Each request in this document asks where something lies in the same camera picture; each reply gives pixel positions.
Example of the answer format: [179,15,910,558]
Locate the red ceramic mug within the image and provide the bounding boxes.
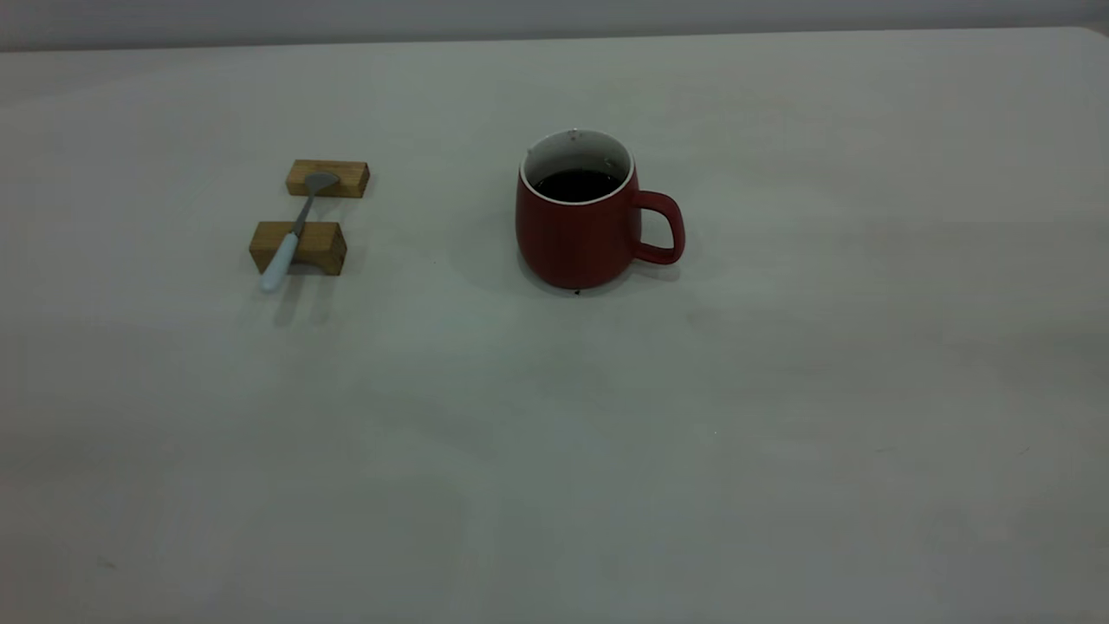
[516,128,686,292]

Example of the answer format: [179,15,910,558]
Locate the arched wooden block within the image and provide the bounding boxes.
[249,221,347,276]

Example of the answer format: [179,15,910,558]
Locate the rectangular wooden block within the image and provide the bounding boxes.
[286,159,371,199]

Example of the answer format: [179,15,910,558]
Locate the spoon with pale blue handle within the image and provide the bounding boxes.
[258,171,341,294]

